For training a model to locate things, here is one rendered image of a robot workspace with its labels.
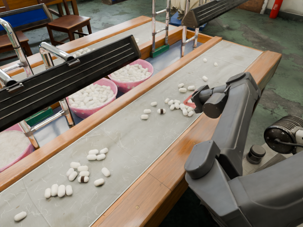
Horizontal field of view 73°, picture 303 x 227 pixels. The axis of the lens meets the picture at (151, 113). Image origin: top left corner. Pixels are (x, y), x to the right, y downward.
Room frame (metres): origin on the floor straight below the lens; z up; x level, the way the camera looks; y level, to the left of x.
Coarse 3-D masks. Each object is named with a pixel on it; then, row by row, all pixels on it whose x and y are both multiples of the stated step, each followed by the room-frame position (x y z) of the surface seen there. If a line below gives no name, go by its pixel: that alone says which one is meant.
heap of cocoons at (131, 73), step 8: (128, 64) 1.14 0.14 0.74; (136, 64) 1.13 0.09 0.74; (120, 72) 1.05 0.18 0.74; (128, 72) 1.04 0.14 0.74; (136, 72) 1.04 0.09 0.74; (144, 72) 1.04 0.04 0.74; (120, 80) 0.96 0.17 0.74; (128, 80) 0.96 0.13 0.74; (136, 80) 0.96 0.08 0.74; (128, 88) 0.91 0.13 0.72
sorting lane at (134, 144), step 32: (192, 64) 1.14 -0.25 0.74; (224, 64) 1.14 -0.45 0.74; (160, 96) 0.82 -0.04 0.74; (96, 128) 0.59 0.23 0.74; (128, 128) 0.59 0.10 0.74; (160, 128) 0.60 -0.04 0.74; (64, 160) 0.43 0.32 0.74; (96, 160) 0.43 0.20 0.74; (128, 160) 0.43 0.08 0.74; (32, 192) 0.31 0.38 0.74; (96, 192) 0.31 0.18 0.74; (0, 224) 0.22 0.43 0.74; (32, 224) 0.22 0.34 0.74; (64, 224) 0.22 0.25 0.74
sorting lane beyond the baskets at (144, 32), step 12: (144, 24) 1.85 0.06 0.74; (156, 24) 1.85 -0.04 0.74; (120, 36) 1.58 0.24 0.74; (144, 36) 1.58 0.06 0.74; (156, 36) 1.58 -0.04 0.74; (84, 48) 1.37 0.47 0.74; (96, 48) 1.37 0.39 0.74; (60, 60) 1.19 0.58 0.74; (24, 72) 1.05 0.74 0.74; (36, 72) 1.05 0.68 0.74
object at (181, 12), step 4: (184, 0) 3.82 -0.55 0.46; (192, 0) 3.69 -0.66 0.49; (196, 0) 3.67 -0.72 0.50; (204, 0) 3.64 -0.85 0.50; (208, 0) 3.65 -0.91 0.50; (180, 4) 3.84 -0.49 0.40; (184, 4) 3.77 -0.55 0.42; (192, 4) 3.66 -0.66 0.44; (196, 4) 3.64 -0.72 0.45; (180, 8) 3.79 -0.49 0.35; (184, 8) 3.73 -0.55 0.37; (192, 8) 3.64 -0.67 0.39; (180, 12) 3.61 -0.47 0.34; (184, 12) 3.54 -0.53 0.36; (180, 16) 3.65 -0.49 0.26
